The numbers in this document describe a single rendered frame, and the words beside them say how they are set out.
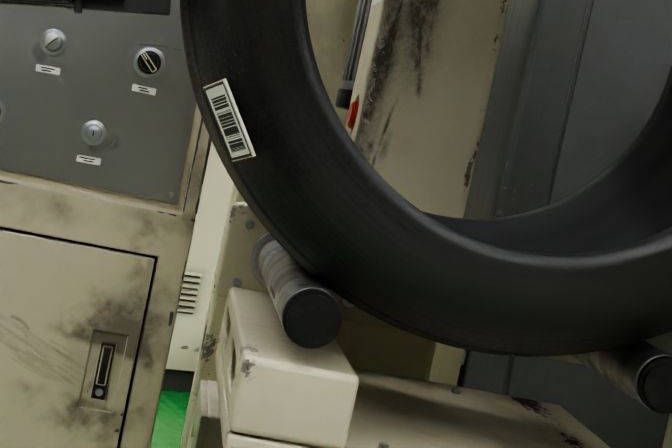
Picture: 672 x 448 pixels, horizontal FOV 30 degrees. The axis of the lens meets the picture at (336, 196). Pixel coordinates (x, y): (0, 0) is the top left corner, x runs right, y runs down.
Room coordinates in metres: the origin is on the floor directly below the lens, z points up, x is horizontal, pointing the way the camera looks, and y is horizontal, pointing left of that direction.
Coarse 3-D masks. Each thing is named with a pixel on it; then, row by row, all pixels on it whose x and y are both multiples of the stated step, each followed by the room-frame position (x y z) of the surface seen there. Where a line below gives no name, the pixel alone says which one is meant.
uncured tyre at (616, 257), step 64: (192, 0) 0.94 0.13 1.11; (256, 0) 0.91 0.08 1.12; (192, 64) 0.95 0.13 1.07; (256, 64) 0.91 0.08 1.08; (256, 128) 0.92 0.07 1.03; (320, 128) 0.91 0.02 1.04; (256, 192) 0.94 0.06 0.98; (320, 192) 0.92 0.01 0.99; (384, 192) 0.92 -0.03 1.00; (576, 192) 1.25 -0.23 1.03; (640, 192) 1.23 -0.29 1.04; (320, 256) 0.95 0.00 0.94; (384, 256) 0.92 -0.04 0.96; (448, 256) 0.93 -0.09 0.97; (512, 256) 0.93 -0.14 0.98; (576, 256) 0.94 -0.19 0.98; (640, 256) 0.94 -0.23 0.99; (384, 320) 0.99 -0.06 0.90; (448, 320) 0.95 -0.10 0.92; (512, 320) 0.94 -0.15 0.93; (576, 320) 0.94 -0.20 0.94; (640, 320) 0.96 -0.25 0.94
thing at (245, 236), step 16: (240, 208) 1.26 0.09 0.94; (240, 224) 1.26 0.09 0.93; (256, 224) 1.26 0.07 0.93; (224, 240) 1.26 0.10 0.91; (240, 240) 1.26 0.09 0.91; (256, 240) 1.26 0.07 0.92; (224, 256) 1.26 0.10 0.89; (240, 256) 1.26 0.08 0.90; (256, 256) 1.26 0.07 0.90; (224, 272) 1.26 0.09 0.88; (240, 272) 1.26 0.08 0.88; (256, 272) 1.26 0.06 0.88; (224, 288) 1.26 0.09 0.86; (256, 288) 1.26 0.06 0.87; (352, 304) 1.28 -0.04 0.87; (352, 320) 1.27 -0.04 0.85; (368, 320) 1.28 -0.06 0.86
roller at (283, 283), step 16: (272, 240) 1.26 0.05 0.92; (272, 256) 1.16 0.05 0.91; (288, 256) 1.12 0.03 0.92; (272, 272) 1.09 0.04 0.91; (288, 272) 1.03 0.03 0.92; (304, 272) 1.01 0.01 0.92; (272, 288) 1.04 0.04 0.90; (288, 288) 0.96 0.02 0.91; (304, 288) 0.93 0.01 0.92; (320, 288) 0.93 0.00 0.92; (288, 304) 0.92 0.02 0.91; (304, 304) 0.92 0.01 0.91; (320, 304) 0.92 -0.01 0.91; (336, 304) 0.93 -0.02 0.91; (288, 320) 0.92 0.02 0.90; (304, 320) 0.92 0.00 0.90; (320, 320) 0.92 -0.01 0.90; (336, 320) 0.92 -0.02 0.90; (288, 336) 0.92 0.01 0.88; (304, 336) 0.92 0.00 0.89; (320, 336) 0.92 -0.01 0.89
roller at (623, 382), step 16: (592, 352) 1.07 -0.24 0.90; (608, 352) 1.03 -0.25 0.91; (624, 352) 1.01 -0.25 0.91; (640, 352) 0.99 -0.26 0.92; (656, 352) 0.98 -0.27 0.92; (592, 368) 1.08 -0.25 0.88; (608, 368) 1.03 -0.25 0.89; (624, 368) 0.99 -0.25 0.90; (640, 368) 0.96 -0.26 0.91; (656, 368) 0.95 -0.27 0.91; (624, 384) 0.99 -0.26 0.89; (640, 384) 0.96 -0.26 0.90; (656, 384) 0.95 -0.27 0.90; (640, 400) 0.97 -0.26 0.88; (656, 400) 0.96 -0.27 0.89
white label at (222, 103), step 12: (216, 84) 0.91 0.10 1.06; (216, 96) 0.92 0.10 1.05; (228, 96) 0.90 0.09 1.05; (216, 108) 0.93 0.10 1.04; (228, 108) 0.91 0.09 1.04; (216, 120) 0.94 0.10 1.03; (228, 120) 0.92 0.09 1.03; (240, 120) 0.90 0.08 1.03; (228, 132) 0.93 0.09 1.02; (240, 132) 0.91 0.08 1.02; (228, 144) 0.93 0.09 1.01; (240, 144) 0.92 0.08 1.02; (240, 156) 0.92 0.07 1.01; (252, 156) 0.91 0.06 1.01
